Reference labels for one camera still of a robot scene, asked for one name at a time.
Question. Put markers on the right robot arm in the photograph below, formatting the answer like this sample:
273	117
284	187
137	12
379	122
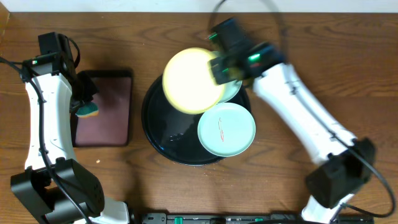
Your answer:
344	163

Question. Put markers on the yellow plate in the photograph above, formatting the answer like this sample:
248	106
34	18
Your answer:
188	83

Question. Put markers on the rectangular black tray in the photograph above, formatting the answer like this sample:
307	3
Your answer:
110	126

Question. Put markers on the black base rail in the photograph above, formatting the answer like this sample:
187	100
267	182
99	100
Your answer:
163	218

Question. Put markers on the light blue plate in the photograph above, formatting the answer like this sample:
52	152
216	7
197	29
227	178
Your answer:
229	90
226	130

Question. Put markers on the round black tray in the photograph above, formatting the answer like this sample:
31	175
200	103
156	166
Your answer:
173	133

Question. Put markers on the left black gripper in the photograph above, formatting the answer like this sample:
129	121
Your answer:
91	89

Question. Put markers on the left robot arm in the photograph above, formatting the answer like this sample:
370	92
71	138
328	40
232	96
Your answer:
54	187

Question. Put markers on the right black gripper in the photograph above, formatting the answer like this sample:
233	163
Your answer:
220	76

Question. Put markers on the green yellow sponge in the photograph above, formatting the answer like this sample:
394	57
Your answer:
89	109

